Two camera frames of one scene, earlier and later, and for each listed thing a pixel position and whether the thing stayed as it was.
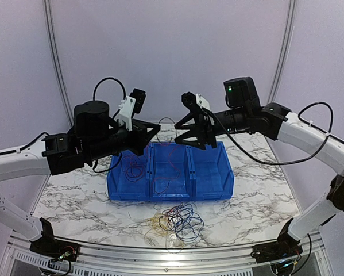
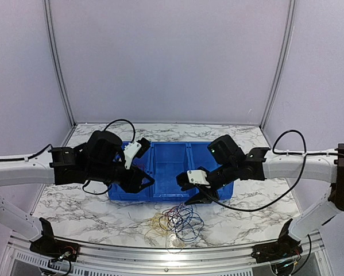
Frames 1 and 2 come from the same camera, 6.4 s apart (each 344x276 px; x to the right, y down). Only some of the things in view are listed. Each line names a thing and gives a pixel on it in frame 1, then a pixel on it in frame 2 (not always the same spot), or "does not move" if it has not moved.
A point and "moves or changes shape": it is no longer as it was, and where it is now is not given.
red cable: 169,162 moves or changes shape
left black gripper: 142,136 -> 132,184
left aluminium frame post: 55,56 does not move
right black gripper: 204,130 -> 204,198
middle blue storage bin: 171,175 does not move
